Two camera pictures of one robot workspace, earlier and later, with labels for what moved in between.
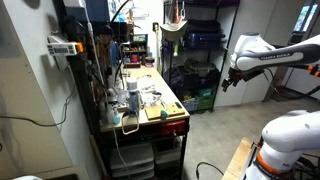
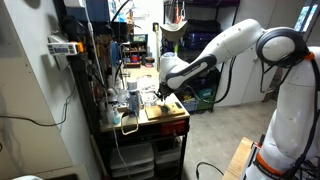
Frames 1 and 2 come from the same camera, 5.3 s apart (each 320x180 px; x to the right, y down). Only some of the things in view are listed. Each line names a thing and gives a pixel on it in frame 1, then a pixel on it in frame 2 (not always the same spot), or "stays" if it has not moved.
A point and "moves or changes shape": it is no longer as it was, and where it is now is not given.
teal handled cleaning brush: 163,113 moves or changes shape
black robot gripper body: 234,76 to 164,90
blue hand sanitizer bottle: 116,116 stays
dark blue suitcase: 202,40 stays
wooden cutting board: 172,109 stays
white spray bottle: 133,97 stays
